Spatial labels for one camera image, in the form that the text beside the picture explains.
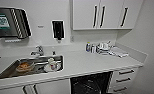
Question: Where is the stainless steel dishwasher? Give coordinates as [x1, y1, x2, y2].
[69, 71, 113, 94]

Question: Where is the stack of white bowls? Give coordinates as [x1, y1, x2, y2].
[95, 40, 114, 56]

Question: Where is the black soap dispenser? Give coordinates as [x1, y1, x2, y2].
[51, 19, 66, 41]

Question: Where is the white cup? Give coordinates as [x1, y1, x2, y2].
[44, 57, 61, 73]

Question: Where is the chrome faucet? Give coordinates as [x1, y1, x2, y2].
[29, 45, 45, 57]

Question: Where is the white dish cloth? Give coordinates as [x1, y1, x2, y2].
[107, 46, 130, 59]

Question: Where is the steel sink basin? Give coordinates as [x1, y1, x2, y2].
[0, 54, 65, 80]

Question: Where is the orange item in sink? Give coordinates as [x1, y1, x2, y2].
[15, 62, 34, 72]

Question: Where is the narrow white drawer unit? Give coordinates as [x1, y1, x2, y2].
[108, 66, 138, 94]

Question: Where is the grey paper towel dispenser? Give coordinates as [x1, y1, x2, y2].
[0, 7, 33, 41]

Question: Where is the white wall outlet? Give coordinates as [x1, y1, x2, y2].
[70, 35, 75, 43]

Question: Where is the three-door white wall cabinet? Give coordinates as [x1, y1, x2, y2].
[71, 0, 145, 32]

